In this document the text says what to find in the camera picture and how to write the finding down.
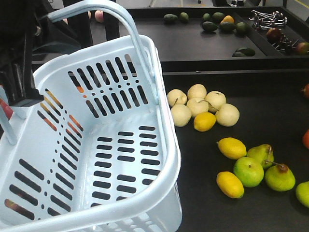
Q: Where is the yellow lemon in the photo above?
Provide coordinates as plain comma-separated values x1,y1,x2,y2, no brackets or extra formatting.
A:
194,112,216,132
216,171,244,199

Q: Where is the light blue plastic basket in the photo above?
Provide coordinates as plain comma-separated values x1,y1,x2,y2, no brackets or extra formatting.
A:
0,0,182,232

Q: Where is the yellow lemon lower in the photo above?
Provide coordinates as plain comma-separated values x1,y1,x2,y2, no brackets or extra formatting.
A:
216,171,244,199

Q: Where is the green apple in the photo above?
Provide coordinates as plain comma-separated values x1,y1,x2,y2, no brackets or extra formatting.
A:
233,157,264,188

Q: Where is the green pear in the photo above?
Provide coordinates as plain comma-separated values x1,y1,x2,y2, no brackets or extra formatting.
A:
264,163,295,192

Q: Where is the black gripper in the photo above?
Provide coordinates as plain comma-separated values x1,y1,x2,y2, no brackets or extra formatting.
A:
0,0,81,107

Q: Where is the black wooden produce display stand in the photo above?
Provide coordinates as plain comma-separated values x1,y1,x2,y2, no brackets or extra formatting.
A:
129,8,309,232

